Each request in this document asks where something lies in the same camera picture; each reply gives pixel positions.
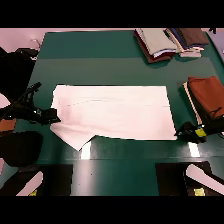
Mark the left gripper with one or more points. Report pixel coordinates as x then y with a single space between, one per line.
47 115

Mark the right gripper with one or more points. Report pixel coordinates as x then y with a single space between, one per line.
190 131

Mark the white shirt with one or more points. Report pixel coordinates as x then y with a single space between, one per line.
116 111

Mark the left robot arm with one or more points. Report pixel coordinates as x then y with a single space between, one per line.
20 148

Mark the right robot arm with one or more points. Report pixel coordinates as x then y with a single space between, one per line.
204 176

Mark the cream garment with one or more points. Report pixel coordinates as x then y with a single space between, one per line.
190 100

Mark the navy garment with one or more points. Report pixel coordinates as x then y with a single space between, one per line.
178 38

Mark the dark brown garment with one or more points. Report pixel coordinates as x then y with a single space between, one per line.
194 36

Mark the grey garment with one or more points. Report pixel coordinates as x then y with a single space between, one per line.
156 40

